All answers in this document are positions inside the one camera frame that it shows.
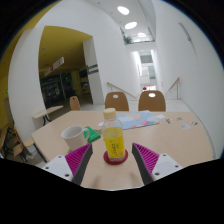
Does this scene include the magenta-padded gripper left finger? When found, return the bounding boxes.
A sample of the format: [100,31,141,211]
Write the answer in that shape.
[42,143,94,186]

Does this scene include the small wooden side table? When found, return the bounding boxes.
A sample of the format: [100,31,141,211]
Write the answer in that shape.
[32,105,64,126]

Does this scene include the flat round red coaster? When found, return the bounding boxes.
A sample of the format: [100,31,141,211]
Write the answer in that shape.
[103,148,129,166]

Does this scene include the light blue printed paper sheet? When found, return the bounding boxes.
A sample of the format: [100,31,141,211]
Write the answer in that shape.
[115,110,160,131]

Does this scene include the clear bottle with yellow drink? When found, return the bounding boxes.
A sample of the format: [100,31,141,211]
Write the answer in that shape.
[100,107,126,163]

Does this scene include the hanging white sign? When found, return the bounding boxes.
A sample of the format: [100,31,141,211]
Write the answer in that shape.
[44,56,65,78]

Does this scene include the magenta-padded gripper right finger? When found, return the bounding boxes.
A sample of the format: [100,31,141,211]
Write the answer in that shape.
[131,142,184,186]

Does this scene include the wooden stair handrail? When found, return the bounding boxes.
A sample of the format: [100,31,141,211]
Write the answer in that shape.
[163,77,181,100]
[106,81,140,100]

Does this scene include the round ceiling lights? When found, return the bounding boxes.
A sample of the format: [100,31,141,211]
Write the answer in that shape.
[116,5,148,38]

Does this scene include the dark wall sign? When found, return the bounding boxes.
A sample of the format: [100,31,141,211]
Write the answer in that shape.
[85,63,100,75]

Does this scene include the green potted plant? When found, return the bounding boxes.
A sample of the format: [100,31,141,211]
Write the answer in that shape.
[122,34,134,45]

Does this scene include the green flat packet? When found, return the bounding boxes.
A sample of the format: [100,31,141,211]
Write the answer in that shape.
[83,125,102,144]

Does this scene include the white ceramic mug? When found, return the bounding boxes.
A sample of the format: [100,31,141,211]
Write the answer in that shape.
[60,125,92,153]

